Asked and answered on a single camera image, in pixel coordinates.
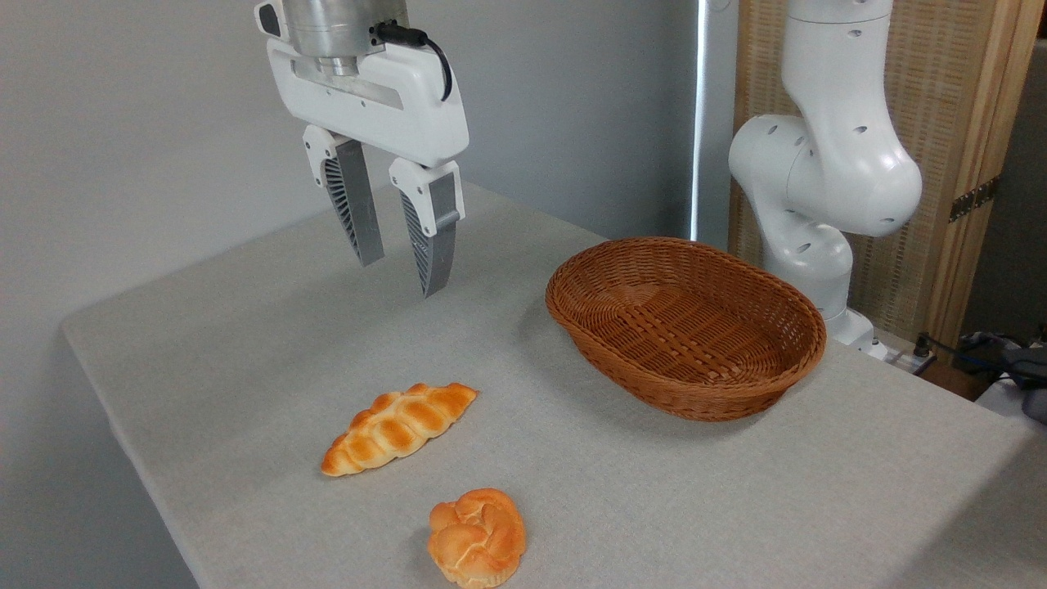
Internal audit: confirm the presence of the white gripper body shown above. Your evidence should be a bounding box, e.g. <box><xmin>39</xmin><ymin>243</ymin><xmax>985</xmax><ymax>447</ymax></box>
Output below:
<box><xmin>266</xmin><ymin>37</ymin><xmax>470</xmax><ymax>168</ymax></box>

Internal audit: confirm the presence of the long braided bread loaf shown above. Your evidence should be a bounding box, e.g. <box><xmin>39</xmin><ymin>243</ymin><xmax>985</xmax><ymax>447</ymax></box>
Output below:
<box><xmin>321</xmin><ymin>382</ymin><xmax>479</xmax><ymax>478</ymax></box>

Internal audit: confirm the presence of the metal screen hinge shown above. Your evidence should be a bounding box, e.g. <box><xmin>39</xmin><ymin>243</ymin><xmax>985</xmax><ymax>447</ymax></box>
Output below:
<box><xmin>949</xmin><ymin>176</ymin><xmax>1000</xmax><ymax>223</ymax></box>

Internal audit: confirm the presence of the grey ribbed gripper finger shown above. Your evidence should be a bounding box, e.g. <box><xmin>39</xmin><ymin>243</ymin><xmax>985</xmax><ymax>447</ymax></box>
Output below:
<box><xmin>303</xmin><ymin>124</ymin><xmax>386</xmax><ymax>268</ymax></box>
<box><xmin>389</xmin><ymin>158</ymin><xmax>466</xmax><ymax>299</ymax></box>

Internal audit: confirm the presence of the round knotted bread roll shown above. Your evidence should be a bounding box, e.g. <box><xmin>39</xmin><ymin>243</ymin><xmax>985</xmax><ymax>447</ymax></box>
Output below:
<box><xmin>427</xmin><ymin>488</ymin><xmax>528</xmax><ymax>589</ymax></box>

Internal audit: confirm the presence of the white power strip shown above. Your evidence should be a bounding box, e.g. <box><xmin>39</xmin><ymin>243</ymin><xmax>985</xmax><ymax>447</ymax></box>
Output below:
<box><xmin>867</xmin><ymin>338</ymin><xmax>935</xmax><ymax>375</ymax></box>

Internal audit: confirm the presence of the brown oval wicker basket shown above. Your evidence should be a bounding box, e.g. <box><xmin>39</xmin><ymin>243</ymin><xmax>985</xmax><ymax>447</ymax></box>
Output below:
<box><xmin>545</xmin><ymin>237</ymin><xmax>828</xmax><ymax>423</ymax></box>

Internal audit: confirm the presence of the grey bundle of cables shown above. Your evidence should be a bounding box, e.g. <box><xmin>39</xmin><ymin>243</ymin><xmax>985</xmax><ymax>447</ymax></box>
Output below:
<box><xmin>965</xmin><ymin>330</ymin><xmax>1047</xmax><ymax>425</ymax></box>

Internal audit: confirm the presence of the wooden rattan folding screen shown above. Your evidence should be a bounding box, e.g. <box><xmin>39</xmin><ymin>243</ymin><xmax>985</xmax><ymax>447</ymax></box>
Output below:
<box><xmin>728</xmin><ymin>0</ymin><xmax>1047</xmax><ymax>344</ymax></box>

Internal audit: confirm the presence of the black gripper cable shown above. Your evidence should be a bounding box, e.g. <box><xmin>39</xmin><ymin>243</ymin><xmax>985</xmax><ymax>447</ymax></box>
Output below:
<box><xmin>372</xmin><ymin>22</ymin><xmax>453</xmax><ymax>102</ymax></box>

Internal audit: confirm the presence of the grey tablecloth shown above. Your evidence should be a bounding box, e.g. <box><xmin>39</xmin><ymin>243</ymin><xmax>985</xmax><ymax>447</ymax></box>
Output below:
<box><xmin>59</xmin><ymin>172</ymin><xmax>1047</xmax><ymax>589</ymax></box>

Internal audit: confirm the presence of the black power cable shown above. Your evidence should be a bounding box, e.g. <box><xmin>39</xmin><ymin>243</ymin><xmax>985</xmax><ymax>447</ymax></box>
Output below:
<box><xmin>912</xmin><ymin>331</ymin><xmax>1011</xmax><ymax>379</ymax></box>

